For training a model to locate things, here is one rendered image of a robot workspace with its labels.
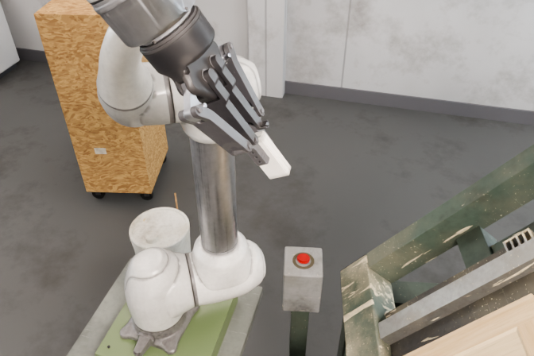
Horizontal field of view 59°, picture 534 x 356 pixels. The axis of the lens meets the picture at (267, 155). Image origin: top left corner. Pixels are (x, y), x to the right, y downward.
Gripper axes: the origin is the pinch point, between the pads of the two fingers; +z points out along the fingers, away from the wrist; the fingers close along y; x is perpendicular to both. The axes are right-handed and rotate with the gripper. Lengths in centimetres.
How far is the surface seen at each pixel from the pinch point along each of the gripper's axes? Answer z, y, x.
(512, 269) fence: 73, 26, -16
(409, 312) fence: 82, 21, 11
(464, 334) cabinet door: 79, 14, -3
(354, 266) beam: 89, 41, 32
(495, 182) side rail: 72, 52, -15
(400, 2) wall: 138, 300, 47
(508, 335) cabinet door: 76, 12, -13
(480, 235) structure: 84, 44, -7
